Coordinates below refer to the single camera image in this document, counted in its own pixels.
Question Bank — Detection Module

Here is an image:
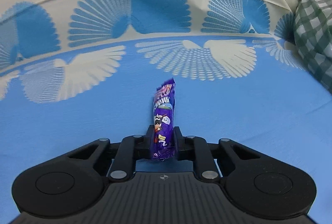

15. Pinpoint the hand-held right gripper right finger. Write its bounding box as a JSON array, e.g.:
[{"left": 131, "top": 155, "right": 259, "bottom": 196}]
[{"left": 173, "top": 126, "right": 262, "bottom": 180}]

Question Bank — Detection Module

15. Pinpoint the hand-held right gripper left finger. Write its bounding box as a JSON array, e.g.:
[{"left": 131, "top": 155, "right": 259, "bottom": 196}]
[{"left": 68, "top": 125, "right": 153, "bottom": 180}]

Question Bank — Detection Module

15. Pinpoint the purple snack packet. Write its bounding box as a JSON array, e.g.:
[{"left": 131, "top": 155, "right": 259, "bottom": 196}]
[{"left": 150, "top": 78, "right": 177, "bottom": 161}]

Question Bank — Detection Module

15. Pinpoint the blue fan-print bedsheet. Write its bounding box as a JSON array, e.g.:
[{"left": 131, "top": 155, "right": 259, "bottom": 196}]
[{"left": 0, "top": 0, "right": 332, "bottom": 224}]

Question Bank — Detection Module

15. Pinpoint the green checked cloth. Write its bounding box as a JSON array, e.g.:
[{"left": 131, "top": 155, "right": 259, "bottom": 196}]
[{"left": 291, "top": 0, "right": 332, "bottom": 91}]

